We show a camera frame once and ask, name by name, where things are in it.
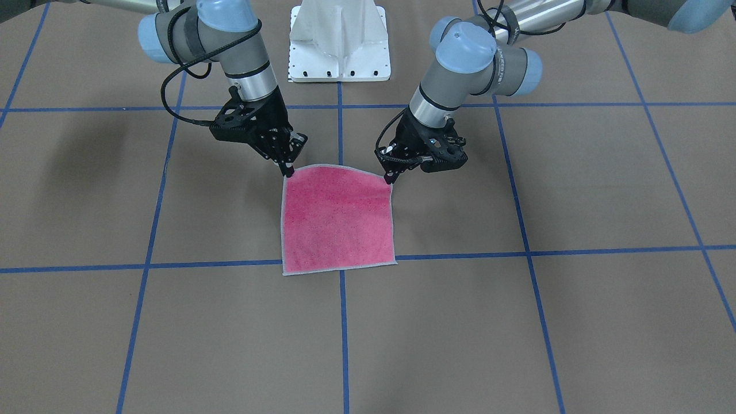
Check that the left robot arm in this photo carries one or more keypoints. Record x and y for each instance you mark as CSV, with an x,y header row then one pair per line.
x,y
479,56

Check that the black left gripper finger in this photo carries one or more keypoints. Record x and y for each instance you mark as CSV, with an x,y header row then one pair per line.
x,y
390,176

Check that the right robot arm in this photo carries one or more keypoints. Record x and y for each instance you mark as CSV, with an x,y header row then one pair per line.
x,y
187,33

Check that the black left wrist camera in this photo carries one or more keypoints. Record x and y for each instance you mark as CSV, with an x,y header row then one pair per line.
x,y
444,148

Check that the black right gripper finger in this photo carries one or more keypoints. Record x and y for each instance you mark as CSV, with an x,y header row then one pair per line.
x,y
285,164
295,145

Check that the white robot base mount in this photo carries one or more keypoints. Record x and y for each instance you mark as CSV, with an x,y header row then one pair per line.
x,y
338,41

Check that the pink towel with grey hem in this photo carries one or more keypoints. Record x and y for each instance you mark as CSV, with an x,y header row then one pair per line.
x,y
335,218

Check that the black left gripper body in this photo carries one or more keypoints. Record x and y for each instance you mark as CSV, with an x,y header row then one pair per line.
x,y
409,136

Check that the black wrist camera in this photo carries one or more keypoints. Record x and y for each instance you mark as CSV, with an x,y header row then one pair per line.
x,y
444,148
233,123

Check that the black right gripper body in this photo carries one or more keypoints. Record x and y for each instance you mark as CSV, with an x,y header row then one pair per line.
x,y
271,122

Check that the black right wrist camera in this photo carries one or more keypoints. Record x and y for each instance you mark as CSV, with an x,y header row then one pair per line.
x,y
233,123

